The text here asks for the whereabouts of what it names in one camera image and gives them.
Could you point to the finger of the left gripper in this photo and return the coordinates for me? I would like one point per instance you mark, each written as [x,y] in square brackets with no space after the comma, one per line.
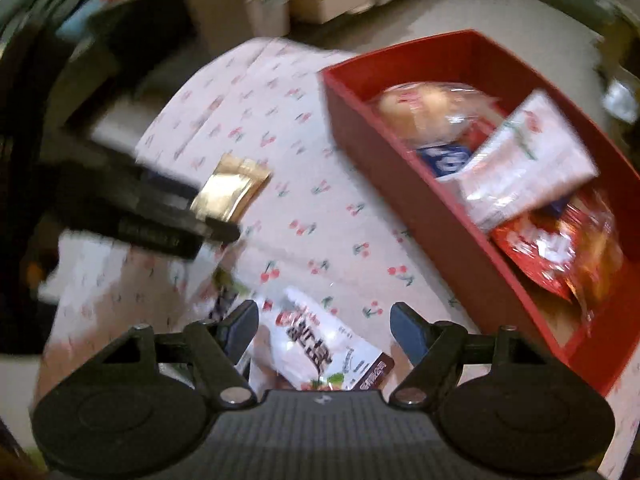
[105,192]

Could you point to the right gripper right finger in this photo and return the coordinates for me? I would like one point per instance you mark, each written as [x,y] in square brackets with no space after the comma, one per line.
[433,349]

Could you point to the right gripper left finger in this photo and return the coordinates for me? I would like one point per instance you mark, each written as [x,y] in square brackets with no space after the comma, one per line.
[216,348]

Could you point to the white pink snack packet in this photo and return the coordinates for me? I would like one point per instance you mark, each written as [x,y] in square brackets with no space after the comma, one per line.
[312,349]

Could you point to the gold foil snack packet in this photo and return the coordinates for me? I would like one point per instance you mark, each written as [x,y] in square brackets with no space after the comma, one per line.
[230,189]

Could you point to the white long snack packet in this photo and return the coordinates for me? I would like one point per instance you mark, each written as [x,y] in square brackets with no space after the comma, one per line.
[534,158]

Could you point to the bread bun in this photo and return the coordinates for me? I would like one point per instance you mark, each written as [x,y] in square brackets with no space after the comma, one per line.
[427,113]

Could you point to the blue foil snack packet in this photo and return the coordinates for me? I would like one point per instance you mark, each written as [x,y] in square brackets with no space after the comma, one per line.
[444,159]

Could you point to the cherry print tablecloth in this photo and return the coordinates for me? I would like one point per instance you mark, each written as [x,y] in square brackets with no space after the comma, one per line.
[106,411]

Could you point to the red chip bag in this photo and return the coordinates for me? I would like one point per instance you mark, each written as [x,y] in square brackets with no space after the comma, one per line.
[569,248]

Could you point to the red cardboard box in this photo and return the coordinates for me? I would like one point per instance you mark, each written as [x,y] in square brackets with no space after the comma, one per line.
[477,274]

